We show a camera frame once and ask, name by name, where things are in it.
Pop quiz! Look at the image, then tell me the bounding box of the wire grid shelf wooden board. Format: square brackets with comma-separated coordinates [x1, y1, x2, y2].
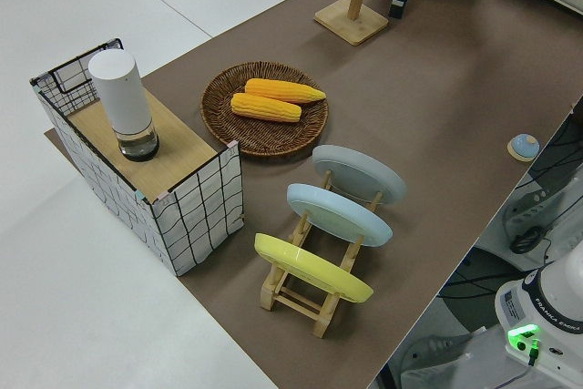
[29, 37, 247, 277]

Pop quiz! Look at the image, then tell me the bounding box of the black coiled cable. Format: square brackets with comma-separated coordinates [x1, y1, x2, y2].
[509, 226, 544, 256]

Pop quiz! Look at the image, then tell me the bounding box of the white power strip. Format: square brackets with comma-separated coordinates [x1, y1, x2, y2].
[500, 172, 573, 235]

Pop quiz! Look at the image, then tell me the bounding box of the light blue plate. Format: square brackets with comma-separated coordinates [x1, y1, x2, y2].
[286, 183, 394, 249]

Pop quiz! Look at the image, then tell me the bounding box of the white cylindrical bottle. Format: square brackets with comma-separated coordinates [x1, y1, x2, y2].
[87, 50, 160, 163]

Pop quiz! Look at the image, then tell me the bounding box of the round wicker basket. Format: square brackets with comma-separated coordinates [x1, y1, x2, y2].
[200, 61, 330, 161]

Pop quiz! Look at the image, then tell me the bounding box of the brown table mat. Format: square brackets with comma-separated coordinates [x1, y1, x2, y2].
[44, 0, 583, 389]

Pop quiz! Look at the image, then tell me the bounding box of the wooden mug tree stand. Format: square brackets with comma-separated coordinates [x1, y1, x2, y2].
[313, 0, 394, 47]

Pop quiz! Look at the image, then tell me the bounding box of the yellow plate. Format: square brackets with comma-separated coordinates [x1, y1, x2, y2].
[253, 232, 375, 304]

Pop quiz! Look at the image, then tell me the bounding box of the grey plate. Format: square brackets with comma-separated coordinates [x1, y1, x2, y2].
[312, 144, 407, 208]

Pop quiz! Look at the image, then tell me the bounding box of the wooden plate rack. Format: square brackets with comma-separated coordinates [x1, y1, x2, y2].
[260, 169, 384, 339]

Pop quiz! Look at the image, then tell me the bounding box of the yellow corn cob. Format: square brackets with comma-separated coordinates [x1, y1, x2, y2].
[244, 78, 328, 105]
[230, 92, 302, 124]

